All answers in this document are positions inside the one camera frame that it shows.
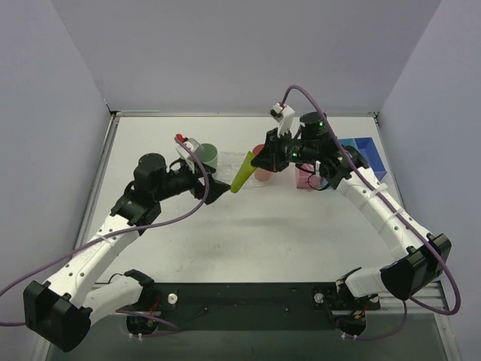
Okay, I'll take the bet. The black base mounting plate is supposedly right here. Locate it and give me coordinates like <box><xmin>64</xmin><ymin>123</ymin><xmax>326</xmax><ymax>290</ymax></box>
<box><xmin>124</xmin><ymin>282</ymin><xmax>380</xmax><ymax>335</ymax></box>

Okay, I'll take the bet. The yellow toothpaste tube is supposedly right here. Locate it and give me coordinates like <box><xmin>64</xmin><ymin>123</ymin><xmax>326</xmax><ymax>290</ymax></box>
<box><xmin>230</xmin><ymin>151</ymin><xmax>256</xmax><ymax>193</ymax></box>

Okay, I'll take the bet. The large clear textured tray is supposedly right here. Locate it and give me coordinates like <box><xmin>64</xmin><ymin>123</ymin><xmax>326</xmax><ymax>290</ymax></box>
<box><xmin>214</xmin><ymin>151</ymin><xmax>273</xmax><ymax>192</ymax></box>

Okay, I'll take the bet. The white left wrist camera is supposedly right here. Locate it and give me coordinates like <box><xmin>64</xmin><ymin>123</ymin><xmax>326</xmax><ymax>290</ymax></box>
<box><xmin>174</xmin><ymin>133</ymin><xmax>201</xmax><ymax>173</ymax></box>

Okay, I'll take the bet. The light blue organizer box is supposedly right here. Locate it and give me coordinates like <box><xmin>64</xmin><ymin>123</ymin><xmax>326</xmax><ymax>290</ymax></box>
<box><xmin>338</xmin><ymin>138</ymin><xmax>357</xmax><ymax>150</ymax></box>

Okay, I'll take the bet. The pink organizer box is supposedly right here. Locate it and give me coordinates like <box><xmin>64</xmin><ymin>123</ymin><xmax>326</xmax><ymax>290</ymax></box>
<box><xmin>295</xmin><ymin>164</ymin><xmax>323</xmax><ymax>190</ymax></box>

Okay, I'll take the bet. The green plastic cup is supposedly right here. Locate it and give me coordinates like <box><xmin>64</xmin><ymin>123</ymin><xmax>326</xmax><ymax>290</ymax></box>
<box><xmin>195</xmin><ymin>143</ymin><xmax>218</xmax><ymax>170</ymax></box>

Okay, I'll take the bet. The dark blue organizer box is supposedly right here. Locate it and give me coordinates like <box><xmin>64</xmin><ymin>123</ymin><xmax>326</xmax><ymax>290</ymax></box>
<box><xmin>354</xmin><ymin>138</ymin><xmax>387</xmax><ymax>181</ymax></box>

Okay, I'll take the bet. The aluminium rail frame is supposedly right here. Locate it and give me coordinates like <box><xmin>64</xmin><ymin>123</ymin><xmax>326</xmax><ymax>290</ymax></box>
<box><xmin>378</xmin><ymin>281</ymin><xmax>449</xmax><ymax>314</ymax></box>

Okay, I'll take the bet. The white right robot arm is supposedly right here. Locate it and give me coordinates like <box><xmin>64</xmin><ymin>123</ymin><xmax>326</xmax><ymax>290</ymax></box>
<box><xmin>251</xmin><ymin>109</ymin><xmax>452</xmax><ymax>301</ymax></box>

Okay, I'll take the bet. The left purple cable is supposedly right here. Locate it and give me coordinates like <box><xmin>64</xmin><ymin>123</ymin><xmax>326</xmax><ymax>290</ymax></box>
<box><xmin>0</xmin><ymin>135</ymin><xmax>211</xmax><ymax>338</ymax></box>

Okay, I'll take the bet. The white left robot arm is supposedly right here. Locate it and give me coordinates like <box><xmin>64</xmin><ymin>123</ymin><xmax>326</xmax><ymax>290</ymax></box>
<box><xmin>23</xmin><ymin>153</ymin><xmax>230</xmax><ymax>352</ymax></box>

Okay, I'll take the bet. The orange plastic cup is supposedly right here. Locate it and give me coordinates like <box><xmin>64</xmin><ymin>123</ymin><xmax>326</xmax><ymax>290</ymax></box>
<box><xmin>253</xmin><ymin>144</ymin><xmax>272</xmax><ymax>182</ymax></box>

